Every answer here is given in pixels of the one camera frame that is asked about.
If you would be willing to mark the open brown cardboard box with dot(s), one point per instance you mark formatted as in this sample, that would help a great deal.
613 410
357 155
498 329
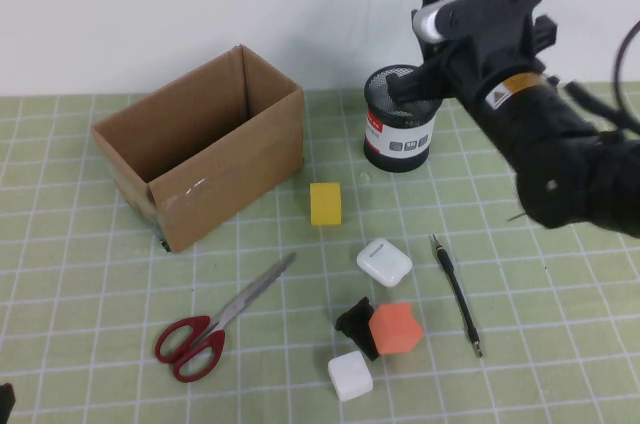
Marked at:
225 179

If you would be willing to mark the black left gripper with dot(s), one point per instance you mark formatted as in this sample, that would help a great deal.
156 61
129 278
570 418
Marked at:
6 404

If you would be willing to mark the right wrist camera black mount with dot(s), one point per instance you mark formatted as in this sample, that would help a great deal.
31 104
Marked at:
475 4

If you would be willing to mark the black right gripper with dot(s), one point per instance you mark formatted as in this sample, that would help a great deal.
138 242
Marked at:
480 64

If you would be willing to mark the thin black screwdriver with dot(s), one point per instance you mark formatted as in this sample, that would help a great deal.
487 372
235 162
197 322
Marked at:
457 289

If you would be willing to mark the yellow cube block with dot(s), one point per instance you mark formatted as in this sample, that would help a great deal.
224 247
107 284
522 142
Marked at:
325 204

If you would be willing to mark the black mesh pen holder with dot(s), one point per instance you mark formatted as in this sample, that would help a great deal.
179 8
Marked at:
400 144

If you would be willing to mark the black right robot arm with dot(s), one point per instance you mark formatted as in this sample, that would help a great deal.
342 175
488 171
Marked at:
550 154

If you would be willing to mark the black plastic bracket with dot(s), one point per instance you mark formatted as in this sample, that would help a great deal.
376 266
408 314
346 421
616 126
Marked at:
352 321

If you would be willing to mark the white cube block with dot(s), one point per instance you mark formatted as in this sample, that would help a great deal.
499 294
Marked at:
350 376

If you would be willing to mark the orange cube block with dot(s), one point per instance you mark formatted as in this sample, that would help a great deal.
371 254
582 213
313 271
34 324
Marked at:
395 331

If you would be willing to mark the white earbuds case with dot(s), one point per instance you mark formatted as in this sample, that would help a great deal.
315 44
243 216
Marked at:
384 261

